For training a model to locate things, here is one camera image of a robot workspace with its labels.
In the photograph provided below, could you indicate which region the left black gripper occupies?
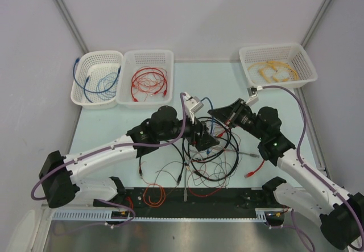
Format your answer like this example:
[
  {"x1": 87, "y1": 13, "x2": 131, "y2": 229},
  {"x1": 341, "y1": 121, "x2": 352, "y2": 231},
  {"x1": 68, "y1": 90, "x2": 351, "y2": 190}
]
[{"x1": 158, "y1": 110, "x2": 218, "y2": 151}]

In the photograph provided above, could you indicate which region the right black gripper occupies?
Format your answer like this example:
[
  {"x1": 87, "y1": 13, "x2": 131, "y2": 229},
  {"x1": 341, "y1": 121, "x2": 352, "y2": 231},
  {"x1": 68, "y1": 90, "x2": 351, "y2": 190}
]
[{"x1": 208, "y1": 98, "x2": 266, "y2": 141}]

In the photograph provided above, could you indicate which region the thin red wire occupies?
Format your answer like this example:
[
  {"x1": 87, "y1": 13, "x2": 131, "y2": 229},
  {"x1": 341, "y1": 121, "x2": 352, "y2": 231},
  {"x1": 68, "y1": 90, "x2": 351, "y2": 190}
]
[
  {"x1": 184, "y1": 118, "x2": 242, "y2": 199},
  {"x1": 133, "y1": 71, "x2": 167, "y2": 93}
]

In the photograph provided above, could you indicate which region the grey ethernet cable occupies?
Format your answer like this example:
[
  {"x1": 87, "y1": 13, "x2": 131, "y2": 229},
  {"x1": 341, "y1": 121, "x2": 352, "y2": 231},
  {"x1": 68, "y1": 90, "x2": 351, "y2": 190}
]
[{"x1": 183, "y1": 151, "x2": 260, "y2": 202}]

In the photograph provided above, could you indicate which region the thick blue ethernet cable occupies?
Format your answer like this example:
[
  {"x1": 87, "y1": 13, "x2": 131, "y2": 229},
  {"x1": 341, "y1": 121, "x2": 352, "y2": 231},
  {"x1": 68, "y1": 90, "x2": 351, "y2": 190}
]
[{"x1": 73, "y1": 57, "x2": 122, "y2": 99}]

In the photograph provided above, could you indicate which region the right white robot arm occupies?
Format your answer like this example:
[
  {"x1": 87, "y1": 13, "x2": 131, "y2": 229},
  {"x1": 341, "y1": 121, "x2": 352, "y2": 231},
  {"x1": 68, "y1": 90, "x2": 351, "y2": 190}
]
[{"x1": 208, "y1": 98, "x2": 363, "y2": 250}]

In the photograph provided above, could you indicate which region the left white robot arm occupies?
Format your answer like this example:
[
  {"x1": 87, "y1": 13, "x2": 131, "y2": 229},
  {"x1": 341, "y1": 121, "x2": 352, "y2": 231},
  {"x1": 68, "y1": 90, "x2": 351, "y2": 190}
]
[{"x1": 39, "y1": 106, "x2": 219, "y2": 209}]

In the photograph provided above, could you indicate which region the right white plastic basket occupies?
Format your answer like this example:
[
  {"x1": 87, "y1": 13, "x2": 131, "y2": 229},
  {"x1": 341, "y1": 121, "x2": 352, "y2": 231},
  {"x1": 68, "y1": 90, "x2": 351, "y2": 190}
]
[{"x1": 239, "y1": 43, "x2": 318, "y2": 89}]

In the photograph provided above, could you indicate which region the white plastic basket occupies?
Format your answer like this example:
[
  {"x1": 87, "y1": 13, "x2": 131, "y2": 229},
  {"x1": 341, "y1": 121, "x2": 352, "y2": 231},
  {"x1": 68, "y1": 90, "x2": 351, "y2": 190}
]
[
  {"x1": 115, "y1": 49, "x2": 174, "y2": 109},
  {"x1": 239, "y1": 43, "x2": 318, "y2": 89},
  {"x1": 71, "y1": 51, "x2": 123, "y2": 110}
]

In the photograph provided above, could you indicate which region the middle white plastic basket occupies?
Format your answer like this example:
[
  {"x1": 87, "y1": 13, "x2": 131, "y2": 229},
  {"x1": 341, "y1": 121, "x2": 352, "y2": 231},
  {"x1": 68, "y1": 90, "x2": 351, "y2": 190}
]
[{"x1": 115, "y1": 49, "x2": 174, "y2": 109}]

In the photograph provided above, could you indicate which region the left white plastic basket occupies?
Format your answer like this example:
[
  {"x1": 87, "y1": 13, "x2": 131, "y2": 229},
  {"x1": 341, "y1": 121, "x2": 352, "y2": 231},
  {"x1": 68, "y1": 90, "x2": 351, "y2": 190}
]
[{"x1": 71, "y1": 51, "x2": 123, "y2": 110}]

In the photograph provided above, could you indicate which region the thick black ethernet cable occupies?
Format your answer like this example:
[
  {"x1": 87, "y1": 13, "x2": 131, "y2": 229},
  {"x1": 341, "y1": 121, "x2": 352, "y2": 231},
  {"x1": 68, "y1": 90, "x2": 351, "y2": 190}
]
[{"x1": 138, "y1": 117, "x2": 239, "y2": 185}]

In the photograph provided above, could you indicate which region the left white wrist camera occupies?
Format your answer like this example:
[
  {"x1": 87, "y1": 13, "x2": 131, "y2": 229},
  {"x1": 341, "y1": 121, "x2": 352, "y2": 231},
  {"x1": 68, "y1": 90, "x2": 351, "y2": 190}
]
[{"x1": 184, "y1": 92, "x2": 204, "y2": 123}]

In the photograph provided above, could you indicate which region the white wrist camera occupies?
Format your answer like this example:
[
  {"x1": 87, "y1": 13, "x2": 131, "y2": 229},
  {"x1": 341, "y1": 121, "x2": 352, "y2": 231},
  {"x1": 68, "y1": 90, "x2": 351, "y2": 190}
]
[
  {"x1": 246, "y1": 86, "x2": 263, "y2": 107},
  {"x1": 184, "y1": 92, "x2": 204, "y2": 123}
]

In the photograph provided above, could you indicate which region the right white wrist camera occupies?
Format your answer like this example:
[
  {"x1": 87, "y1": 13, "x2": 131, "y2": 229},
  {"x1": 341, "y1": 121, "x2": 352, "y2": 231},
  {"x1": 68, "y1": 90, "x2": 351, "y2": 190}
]
[{"x1": 246, "y1": 86, "x2": 263, "y2": 107}]

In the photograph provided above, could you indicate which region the thin brown wire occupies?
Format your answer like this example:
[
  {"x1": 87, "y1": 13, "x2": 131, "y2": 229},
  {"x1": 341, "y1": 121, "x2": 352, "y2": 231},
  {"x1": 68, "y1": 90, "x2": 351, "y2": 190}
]
[{"x1": 155, "y1": 149, "x2": 245, "y2": 193}]

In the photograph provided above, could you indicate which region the thick red ethernet cable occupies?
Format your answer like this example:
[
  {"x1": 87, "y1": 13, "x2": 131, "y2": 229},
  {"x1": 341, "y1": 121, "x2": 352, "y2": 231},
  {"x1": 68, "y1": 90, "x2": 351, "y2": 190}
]
[{"x1": 216, "y1": 129, "x2": 267, "y2": 179}]

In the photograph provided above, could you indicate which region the yellow cable in basket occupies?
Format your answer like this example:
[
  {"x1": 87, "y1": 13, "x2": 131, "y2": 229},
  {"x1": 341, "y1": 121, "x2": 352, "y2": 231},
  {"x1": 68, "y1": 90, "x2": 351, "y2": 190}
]
[{"x1": 247, "y1": 60, "x2": 300, "y2": 82}]

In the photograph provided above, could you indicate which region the orange thin wire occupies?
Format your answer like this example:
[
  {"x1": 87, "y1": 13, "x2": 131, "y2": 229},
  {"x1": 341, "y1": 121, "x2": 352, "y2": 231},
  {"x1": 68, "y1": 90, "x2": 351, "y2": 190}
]
[{"x1": 143, "y1": 184, "x2": 166, "y2": 208}]

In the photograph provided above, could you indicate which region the thin red wire in basket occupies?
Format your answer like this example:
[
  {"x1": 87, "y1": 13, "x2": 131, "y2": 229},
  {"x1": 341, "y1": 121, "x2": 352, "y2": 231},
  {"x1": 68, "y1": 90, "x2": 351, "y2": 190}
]
[{"x1": 133, "y1": 71, "x2": 167, "y2": 93}]

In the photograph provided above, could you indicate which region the black mounting base plate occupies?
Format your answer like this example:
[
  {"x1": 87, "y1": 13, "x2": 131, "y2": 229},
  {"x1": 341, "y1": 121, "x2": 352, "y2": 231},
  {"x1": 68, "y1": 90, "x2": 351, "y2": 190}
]
[{"x1": 93, "y1": 187, "x2": 285, "y2": 218}]

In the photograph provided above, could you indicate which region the thick red cable in basket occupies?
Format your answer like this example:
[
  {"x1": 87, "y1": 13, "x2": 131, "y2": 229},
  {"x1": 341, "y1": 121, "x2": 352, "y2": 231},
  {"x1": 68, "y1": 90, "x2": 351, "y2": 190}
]
[{"x1": 130, "y1": 67, "x2": 168, "y2": 102}]

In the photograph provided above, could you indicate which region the white slotted cable duct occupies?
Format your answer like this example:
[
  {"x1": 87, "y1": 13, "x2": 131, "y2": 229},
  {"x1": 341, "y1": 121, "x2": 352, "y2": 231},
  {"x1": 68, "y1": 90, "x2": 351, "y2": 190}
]
[{"x1": 52, "y1": 209, "x2": 131, "y2": 221}]

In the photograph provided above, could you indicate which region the blue cable in left basket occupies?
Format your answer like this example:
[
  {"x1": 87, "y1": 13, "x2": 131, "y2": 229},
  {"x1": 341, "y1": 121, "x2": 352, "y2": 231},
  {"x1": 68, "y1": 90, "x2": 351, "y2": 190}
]
[{"x1": 82, "y1": 76, "x2": 93, "y2": 104}]

